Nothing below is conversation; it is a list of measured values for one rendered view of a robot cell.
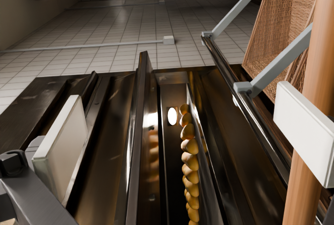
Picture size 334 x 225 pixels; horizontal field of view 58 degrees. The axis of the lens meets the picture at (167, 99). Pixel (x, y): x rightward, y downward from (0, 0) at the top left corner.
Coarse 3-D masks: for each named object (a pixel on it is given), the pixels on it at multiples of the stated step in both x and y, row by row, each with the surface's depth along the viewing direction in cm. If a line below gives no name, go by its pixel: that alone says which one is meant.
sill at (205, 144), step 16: (192, 80) 167; (192, 96) 150; (208, 128) 122; (208, 144) 112; (208, 160) 108; (224, 176) 95; (224, 192) 89; (224, 208) 84; (224, 224) 84; (240, 224) 78
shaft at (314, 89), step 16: (320, 0) 22; (320, 16) 23; (320, 32) 23; (320, 48) 23; (320, 64) 24; (304, 80) 26; (320, 80) 24; (320, 96) 25; (304, 176) 28; (288, 192) 31; (304, 192) 29; (320, 192) 29; (288, 208) 31; (304, 208) 30; (288, 224) 32; (304, 224) 30
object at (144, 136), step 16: (144, 64) 152; (144, 80) 132; (144, 96) 118; (144, 112) 108; (144, 128) 100; (144, 144) 92; (144, 160) 86; (144, 176) 81; (144, 192) 76; (128, 208) 67; (144, 208) 72; (128, 224) 62; (144, 224) 68; (160, 224) 85
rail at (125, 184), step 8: (136, 80) 135; (136, 88) 126; (136, 96) 119; (136, 104) 113; (136, 112) 107; (128, 144) 90; (128, 152) 86; (128, 160) 82; (128, 168) 79; (128, 176) 76; (128, 184) 74; (128, 192) 71; (120, 200) 70; (120, 208) 67; (120, 216) 65; (120, 224) 63
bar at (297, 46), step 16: (240, 0) 104; (208, 32) 107; (304, 32) 60; (208, 48) 95; (288, 48) 62; (304, 48) 61; (224, 64) 79; (272, 64) 63; (288, 64) 62; (224, 80) 74; (256, 80) 64; (240, 96) 62; (256, 112) 55; (256, 128) 51; (272, 144) 46; (272, 160) 44; (288, 160) 42; (288, 176) 40; (320, 208) 34; (320, 224) 33
